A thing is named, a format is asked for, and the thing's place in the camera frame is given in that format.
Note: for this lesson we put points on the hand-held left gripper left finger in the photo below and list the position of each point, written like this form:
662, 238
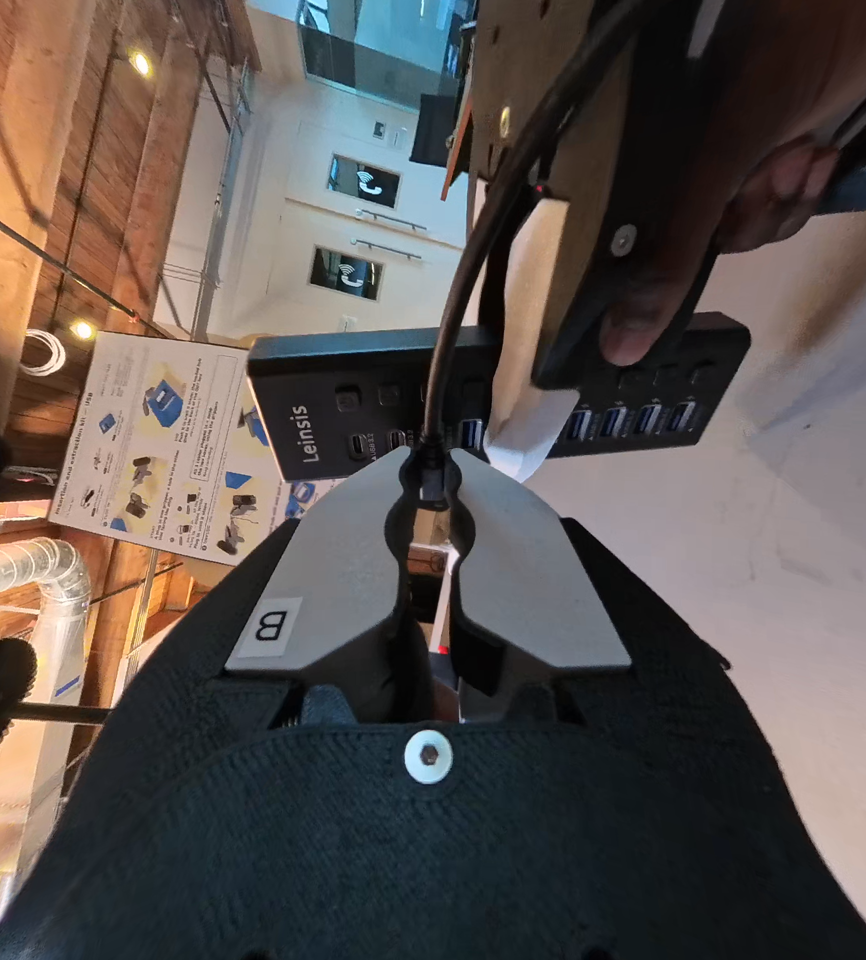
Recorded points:
320, 585

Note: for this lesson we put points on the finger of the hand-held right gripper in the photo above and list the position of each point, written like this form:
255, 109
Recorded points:
519, 420

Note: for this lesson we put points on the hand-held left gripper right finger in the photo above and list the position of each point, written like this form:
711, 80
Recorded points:
538, 592

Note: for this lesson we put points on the black usb hub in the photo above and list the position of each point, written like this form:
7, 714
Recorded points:
313, 375

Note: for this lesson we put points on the person's right hand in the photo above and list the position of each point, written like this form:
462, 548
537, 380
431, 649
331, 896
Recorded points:
793, 75

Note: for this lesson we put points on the instruction poster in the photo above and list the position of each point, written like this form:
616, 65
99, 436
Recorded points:
163, 450

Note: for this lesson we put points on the dark door window sign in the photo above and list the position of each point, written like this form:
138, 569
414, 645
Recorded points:
364, 180
347, 274

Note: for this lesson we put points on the ceiling spot light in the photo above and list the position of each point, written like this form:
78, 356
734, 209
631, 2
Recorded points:
82, 328
139, 64

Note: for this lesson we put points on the silver air duct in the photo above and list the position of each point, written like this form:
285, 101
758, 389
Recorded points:
65, 585

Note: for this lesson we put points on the white wall plate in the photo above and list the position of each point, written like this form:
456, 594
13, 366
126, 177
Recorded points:
379, 130

